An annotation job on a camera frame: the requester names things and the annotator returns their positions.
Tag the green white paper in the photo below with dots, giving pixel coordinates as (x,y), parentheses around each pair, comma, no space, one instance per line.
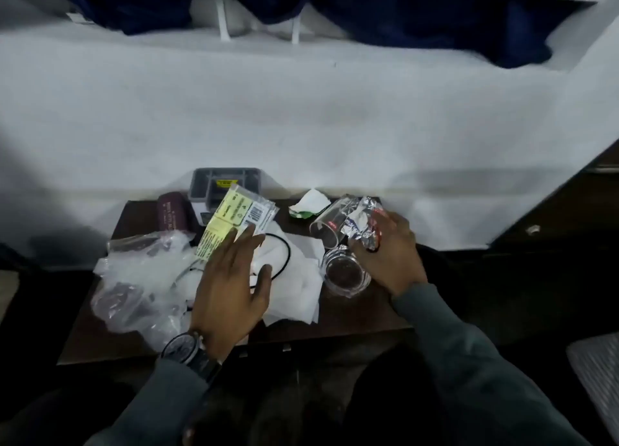
(312,201)

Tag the dark blue curtain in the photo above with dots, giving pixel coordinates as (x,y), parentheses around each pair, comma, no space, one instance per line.
(387,10)

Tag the person's right forearm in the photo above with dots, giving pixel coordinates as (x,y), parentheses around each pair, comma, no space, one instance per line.
(459,363)

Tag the clear glass ashtray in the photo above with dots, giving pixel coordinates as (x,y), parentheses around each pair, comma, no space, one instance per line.
(343,271)

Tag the small white wall clip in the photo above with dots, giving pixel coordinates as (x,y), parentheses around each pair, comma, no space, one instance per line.
(80,19)

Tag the person's left hand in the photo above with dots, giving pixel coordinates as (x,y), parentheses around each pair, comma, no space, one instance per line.
(227,295)

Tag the dark wooden cabinet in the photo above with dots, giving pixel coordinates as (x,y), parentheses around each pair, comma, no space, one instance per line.
(580,208)

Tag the black wristwatch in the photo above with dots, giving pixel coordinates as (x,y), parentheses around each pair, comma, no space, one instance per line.
(181,350)

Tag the small metal cabinet knob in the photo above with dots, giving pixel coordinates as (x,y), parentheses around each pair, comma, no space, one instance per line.
(533,230)

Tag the maroon spectacle case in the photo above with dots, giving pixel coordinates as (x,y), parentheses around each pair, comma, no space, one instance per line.
(171,213)

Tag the grey woven mat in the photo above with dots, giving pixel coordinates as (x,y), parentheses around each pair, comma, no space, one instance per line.
(599,383)

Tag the clear drinking glass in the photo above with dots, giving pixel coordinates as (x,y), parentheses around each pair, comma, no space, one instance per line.
(329,223)

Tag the white window bar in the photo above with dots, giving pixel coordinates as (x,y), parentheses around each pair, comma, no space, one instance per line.
(224,20)
(296,32)

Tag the clear plastic bag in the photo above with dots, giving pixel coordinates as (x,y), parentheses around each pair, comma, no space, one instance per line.
(135,276)

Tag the silver foil wrapper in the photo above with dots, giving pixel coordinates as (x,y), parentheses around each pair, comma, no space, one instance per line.
(360,223)

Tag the grey plastic organizer box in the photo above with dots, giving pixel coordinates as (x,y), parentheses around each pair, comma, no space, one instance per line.
(208,184)

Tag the pile of white tissue papers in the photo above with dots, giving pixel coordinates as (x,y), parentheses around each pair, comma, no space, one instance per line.
(300,276)

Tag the person's left forearm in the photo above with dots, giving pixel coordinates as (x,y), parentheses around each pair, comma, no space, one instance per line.
(155,407)

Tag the clear packet with yellow label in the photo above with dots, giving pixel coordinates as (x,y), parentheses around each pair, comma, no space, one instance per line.
(227,213)

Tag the person's right hand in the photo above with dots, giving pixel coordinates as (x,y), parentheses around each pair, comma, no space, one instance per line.
(396,257)

